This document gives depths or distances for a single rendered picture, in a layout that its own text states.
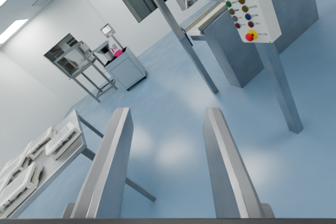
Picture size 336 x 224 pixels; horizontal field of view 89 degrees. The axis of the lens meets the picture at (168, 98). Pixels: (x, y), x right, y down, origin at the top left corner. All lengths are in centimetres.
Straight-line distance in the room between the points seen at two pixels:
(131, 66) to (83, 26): 323
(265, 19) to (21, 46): 745
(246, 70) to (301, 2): 89
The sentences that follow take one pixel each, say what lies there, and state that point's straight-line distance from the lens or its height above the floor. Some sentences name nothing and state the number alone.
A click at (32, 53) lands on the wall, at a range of 764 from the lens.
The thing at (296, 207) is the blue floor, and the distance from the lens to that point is 130.
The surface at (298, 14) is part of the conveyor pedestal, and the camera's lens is 243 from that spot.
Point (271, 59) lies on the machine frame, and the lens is 106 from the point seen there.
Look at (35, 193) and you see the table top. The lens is 139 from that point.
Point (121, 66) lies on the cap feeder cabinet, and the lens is 398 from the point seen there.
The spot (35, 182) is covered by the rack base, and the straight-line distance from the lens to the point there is 142.
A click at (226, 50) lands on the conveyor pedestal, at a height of 48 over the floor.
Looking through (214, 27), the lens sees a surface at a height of 74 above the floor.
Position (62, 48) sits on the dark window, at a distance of 729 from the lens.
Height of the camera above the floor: 122
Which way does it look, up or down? 27 degrees down
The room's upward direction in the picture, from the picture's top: 39 degrees counter-clockwise
